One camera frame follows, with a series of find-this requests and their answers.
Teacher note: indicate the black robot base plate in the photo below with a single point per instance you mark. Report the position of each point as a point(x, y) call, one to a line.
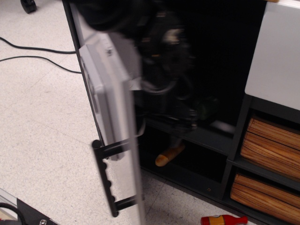
point(33, 216)

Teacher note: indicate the black caster wheel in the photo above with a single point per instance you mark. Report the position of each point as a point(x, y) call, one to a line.
point(29, 6)

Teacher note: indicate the grey water dispenser panel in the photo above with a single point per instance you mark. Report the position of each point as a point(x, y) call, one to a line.
point(103, 95)

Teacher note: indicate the woven wooden basket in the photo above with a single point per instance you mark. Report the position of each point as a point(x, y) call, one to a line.
point(273, 146)
point(266, 198)

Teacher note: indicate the white toy item on shelf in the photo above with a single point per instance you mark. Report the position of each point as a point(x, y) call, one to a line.
point(225, 127)

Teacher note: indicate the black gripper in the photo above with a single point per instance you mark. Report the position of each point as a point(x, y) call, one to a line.
point(178, 120)

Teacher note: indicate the lower woven wooden basket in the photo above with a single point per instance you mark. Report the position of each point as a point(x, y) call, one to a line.
point(266, 198)

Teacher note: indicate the dark grey fridge cabinet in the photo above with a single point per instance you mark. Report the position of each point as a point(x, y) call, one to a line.
point(222, 35)

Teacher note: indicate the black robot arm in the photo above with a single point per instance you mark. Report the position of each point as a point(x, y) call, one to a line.
point(162, 59)

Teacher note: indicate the black cylindrical door handle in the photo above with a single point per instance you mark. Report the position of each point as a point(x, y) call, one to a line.
point(103, 152)

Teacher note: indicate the grey toy fridge door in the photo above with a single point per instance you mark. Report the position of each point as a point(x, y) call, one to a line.
point(123, 170)

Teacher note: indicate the red toy ketchup bottle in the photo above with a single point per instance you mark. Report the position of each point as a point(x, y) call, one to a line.
point(224, 220)

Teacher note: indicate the upper woven wooden basket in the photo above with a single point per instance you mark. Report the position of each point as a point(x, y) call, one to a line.
point(273, 146)

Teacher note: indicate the toy bread loaf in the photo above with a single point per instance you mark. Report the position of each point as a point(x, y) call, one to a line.
point(168, 155)

